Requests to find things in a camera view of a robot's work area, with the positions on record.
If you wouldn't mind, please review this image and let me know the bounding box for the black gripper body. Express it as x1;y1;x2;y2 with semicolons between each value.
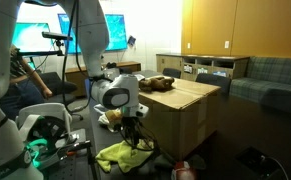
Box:
121;117;142;141

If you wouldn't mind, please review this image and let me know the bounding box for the yellow microfiber cloth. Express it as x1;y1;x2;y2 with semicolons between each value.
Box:
96;139;154;173

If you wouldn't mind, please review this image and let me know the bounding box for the white plastic bag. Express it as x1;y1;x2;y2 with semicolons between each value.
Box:
94;104;106;114

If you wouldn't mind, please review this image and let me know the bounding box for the brown plush moose toy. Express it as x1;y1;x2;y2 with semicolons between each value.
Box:
139;76;175;92

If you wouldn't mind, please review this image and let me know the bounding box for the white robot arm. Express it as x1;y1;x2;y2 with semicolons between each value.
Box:
0;0;141;180

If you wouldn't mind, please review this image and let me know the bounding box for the large cardboard box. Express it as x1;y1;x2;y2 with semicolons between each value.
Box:
139;79;220;160

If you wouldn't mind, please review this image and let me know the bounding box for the white cloth rag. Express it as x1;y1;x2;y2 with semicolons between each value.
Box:
98;110;122;132

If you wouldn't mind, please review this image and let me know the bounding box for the black office chair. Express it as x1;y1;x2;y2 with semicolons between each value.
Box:
38;71;84;122

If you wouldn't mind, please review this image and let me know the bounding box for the person in striped shirt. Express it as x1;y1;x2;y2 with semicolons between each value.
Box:
0;44;52;120

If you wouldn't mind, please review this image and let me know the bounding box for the green plaid sofa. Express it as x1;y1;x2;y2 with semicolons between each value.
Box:
230;56;291;113

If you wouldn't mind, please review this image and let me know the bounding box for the wall mounted TV screen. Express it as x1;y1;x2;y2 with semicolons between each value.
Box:
58;13;127;54

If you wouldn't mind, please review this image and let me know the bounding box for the black camera on tripod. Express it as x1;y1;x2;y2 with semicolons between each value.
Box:
18;32;73;56

